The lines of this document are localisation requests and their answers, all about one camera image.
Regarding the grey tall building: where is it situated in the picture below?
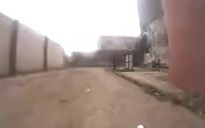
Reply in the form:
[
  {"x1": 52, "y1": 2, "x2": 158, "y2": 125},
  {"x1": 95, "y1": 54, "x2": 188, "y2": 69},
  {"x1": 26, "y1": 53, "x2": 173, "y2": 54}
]
[{"x1": 137, "y1": 0, "x2": 169, "y2": 66}]

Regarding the pale wall with dark pillars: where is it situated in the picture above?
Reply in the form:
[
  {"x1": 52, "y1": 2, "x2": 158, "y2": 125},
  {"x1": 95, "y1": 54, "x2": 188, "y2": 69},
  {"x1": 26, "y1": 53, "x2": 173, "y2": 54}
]
[{"x1": 0, "y1": 7, "x2": 67, "y2": 80}]

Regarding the brown dirt road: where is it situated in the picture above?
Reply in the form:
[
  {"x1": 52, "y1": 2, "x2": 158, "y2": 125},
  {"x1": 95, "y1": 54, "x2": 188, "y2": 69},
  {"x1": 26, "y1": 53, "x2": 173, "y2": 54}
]
[{"x1": 0, "y1": 67, "x2": 205, "y2": 128}]

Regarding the red brown building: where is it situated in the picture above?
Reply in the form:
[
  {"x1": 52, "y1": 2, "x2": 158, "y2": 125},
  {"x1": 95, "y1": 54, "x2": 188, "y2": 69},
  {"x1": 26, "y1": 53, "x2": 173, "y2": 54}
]
[{"x1": 162, "y1": 0, "x2": 205, "y2": 95}]

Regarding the low dark wall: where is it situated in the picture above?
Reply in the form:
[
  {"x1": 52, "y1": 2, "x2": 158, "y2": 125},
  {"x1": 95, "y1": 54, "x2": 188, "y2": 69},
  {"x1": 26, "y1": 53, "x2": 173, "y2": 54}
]
[{"x1": 69, "y1": 48, "x2": 146, "y2": 68}]

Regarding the raised concrete pavement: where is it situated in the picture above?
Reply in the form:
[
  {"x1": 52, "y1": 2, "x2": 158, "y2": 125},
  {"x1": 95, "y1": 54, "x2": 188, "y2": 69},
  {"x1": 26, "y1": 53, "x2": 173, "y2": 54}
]
[{"x1": 107, "y1": 67, "x2": 205, "y2": 118}]

